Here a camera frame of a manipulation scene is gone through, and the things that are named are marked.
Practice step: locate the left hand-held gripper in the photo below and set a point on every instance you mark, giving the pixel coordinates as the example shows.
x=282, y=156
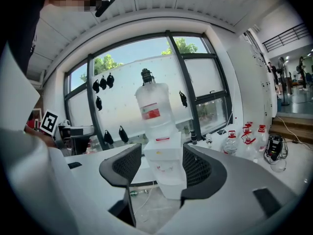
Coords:
x=49, y=121

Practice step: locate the black flat device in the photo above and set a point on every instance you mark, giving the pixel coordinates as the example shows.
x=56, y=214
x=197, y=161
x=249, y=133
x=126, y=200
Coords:
x=221, y=132

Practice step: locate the small white bottle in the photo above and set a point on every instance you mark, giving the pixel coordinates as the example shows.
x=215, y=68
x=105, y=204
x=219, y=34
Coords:
x=208, y=141

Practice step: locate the black standing fan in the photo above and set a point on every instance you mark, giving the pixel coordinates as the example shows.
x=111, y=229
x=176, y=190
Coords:
x=283, y=67

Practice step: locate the wooden steps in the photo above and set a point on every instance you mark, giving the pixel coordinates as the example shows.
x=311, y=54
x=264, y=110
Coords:
x=293, y=128

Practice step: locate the white water dispenser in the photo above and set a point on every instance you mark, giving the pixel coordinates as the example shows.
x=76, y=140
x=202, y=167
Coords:
x=166, y=153

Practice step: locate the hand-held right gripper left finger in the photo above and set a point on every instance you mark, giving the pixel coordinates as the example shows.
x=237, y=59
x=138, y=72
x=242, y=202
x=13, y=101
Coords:
x=122, y=165

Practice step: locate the person's black shirt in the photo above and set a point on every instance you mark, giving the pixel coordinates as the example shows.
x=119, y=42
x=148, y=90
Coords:
x=19, y=21

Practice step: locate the black head-mounted camera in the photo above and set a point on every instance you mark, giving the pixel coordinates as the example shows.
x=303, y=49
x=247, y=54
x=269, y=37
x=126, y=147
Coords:
x=105, y=4

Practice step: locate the clear bottle green label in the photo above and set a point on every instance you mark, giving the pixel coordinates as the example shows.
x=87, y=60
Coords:
x=137, y=192

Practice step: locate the black metal railing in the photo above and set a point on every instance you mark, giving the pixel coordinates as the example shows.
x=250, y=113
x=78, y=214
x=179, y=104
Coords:
x=286, y=37

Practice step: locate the clear water jug red cap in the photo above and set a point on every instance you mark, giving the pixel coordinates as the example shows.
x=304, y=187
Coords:
x=230, y=144
x=247, y=147
x=249, y=126
x=261, y=137

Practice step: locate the black power station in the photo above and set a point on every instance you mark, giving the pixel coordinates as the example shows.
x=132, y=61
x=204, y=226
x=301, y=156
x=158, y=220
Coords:
x=274, y=147

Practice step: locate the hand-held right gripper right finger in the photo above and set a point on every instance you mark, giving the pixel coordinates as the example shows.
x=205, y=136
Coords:
x=198, y=170

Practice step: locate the small black cylinder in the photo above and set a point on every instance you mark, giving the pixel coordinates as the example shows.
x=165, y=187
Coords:
x=193, y=137

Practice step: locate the white locker wall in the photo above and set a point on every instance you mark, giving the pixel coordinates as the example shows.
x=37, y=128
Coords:
x=254, y=87

